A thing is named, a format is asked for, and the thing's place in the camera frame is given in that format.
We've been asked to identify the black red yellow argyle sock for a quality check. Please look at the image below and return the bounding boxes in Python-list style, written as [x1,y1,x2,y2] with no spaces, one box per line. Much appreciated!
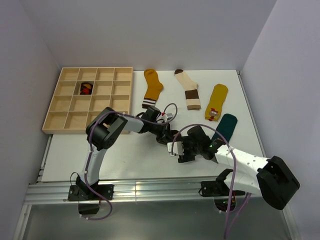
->
[79,82,93,95]

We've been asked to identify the mustard sock brown white stripes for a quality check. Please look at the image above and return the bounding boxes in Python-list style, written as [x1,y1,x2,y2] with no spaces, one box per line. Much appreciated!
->
[141,69,164,109]

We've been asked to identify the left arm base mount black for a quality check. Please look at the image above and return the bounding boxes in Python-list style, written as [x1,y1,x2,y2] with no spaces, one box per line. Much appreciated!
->
[67,184,114,217]

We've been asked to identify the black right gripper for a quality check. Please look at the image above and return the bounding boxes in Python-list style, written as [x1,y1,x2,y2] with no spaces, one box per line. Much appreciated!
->
[176,135,202,163]

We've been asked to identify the dark green sock bear motif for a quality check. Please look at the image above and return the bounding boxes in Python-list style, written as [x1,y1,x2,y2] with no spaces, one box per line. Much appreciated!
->
[216,113,238,143]

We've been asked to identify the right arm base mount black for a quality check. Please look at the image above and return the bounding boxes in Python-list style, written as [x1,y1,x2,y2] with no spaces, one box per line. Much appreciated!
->
[198,180,230,213]

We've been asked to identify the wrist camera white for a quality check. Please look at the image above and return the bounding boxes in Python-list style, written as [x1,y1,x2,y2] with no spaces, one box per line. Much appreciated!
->
[167,141,184,157]
[158,112,174,123]

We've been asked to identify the wooden compartment tray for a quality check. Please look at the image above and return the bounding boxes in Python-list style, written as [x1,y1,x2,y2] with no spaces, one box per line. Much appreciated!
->
[42,67,133,135]

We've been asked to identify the aluminium rail frame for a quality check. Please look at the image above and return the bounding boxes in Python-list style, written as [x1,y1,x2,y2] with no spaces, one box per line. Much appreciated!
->
[24,70,265,205]

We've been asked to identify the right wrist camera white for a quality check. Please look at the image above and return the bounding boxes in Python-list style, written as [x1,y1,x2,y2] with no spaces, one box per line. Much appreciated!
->
[167,141,184,157]

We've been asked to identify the yellow sock bear motif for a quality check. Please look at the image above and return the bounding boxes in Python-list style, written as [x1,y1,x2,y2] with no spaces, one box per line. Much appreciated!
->
[204,83,229,121]

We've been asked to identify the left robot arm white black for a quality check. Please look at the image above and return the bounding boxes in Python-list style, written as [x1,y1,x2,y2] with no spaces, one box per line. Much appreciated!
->
[75,106,178,200]

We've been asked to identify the cream sock brown stripes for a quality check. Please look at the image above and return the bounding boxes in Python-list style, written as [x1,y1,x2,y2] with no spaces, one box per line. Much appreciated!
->
[174,68,201,111]

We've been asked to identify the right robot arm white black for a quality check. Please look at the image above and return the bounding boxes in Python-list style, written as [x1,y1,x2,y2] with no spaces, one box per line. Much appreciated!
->
[167,124,301,210]

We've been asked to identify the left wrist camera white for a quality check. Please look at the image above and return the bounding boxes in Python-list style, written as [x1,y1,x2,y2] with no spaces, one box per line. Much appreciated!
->
[158,112,174,123]

